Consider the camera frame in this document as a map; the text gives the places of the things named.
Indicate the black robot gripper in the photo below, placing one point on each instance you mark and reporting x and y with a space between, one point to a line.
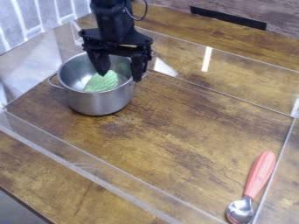
135 44

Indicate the green bitter gourd toy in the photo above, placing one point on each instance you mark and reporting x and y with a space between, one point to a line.
102 83

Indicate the silver metal pot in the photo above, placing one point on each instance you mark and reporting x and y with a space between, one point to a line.
72 77

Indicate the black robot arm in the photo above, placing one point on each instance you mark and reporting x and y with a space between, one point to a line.
115 37

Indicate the clear acrylic enclosure wall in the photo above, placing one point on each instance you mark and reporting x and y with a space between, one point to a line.
167 161

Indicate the black wall slot strip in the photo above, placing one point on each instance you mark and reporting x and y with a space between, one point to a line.
228 18

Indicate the red handled metal spoon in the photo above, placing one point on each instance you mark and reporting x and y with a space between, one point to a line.
239 211

